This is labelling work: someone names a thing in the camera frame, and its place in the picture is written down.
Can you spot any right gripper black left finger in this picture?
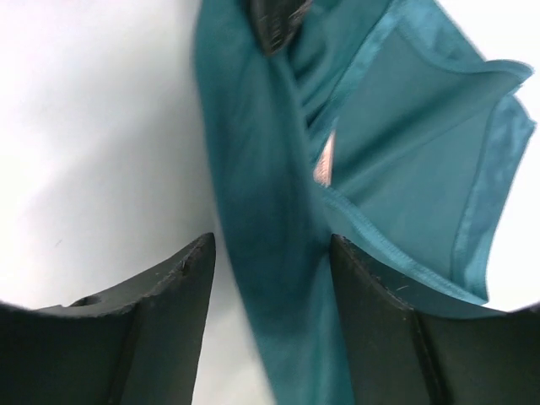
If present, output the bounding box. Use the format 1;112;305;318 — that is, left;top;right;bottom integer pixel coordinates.
1;234;216;404

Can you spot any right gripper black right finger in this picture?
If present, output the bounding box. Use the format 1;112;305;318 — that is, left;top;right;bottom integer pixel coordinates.
330;235;539;405

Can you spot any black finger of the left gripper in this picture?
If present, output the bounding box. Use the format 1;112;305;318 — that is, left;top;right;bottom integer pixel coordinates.
246;0;312;56

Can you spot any teal satin napkin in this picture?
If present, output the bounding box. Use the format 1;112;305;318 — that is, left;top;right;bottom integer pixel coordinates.
195;1;535;404

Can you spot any silver metal fork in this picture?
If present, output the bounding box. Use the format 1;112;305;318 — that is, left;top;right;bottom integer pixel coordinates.
313;130;336;187

